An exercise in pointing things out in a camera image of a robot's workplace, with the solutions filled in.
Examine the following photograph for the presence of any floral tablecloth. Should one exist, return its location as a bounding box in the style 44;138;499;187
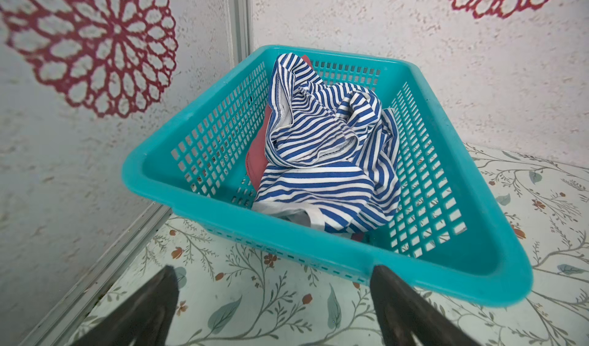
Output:
71;146;588;345

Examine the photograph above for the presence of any maroon tank top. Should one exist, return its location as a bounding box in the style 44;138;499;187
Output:
244;55;314;191

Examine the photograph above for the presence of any teal plastic basket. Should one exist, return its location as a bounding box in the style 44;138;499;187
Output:
121;45;533;307

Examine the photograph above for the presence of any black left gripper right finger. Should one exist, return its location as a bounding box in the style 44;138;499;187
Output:
370;266;477;345

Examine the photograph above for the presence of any blue white striped tank top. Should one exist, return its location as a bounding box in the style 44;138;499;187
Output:
252;53;401;234

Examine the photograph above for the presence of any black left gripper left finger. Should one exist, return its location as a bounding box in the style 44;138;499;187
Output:
73;266;179;346

